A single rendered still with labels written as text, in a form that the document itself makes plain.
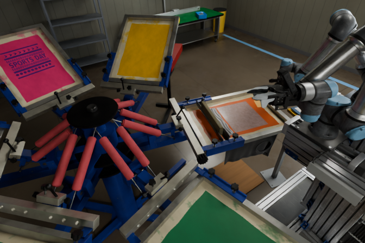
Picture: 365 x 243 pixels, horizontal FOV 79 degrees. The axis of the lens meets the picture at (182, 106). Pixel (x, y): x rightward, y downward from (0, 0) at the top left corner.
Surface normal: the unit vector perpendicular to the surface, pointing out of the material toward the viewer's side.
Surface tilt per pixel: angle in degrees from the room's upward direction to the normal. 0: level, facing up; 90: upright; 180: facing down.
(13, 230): 58
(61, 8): 90
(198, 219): 0
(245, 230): 0
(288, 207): 0
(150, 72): 32
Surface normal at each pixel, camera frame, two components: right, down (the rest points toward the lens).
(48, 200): -0.18, 0.08
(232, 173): -0.02, -0.80
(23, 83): 0.38, -0.47
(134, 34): -0.12, -0.37
